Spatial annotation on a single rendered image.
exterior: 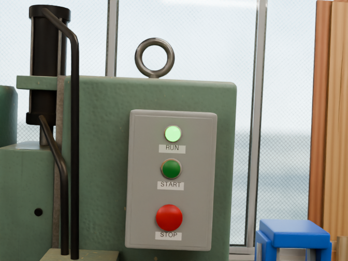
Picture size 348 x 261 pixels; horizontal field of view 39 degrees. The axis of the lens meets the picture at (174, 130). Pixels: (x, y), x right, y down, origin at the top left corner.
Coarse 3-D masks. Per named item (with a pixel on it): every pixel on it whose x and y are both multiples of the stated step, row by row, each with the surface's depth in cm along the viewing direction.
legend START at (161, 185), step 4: (160, 184) 56; (164, 184) 56; (168, 184) 56; (172, 184) 56; (176, 184) 56; (180, 184) 56; (160, 188) 56; (164, 188) 56; (168, 188) 56; (172, 188) 56; (176, 188) 56; (180, 188) 56
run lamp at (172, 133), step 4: (168, 128) 55; (172, 128) 55; (176, 128) 55; (164, 132) 56; (168, 132) 55; (172, 132) 55; (176, 132) 55; (180, 132) 56; (168, 136) 55; (172, 136) 55; (176, 136) 55; (180, 136) 56; (168, 140) 56; (172, 140) 56; (176, 140) 56
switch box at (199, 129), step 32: (160, 128) 56; (192, 128) 56; (128, 160) 56; (160, 160) 56; (192, 160) 56; (128, 192) 57; (160, 192) 56; (192, 192) 56; (128, 224) 57; (192, 224) 57
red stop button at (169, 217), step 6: (168, 204) 56; (162, 210) 55; (168, 210) 55; (174, 210) 55; (180, 210) 56; (156, 216) 56; (162, 216) 55; (168, 216) 55; (174, 216) 55; (180, 216) 56; (162, 222) 56; (168, 222) 55; (174, 222) 55; (180, 222) 56; (162, 228) 56; (168, 228) 56; (174, 228) 56
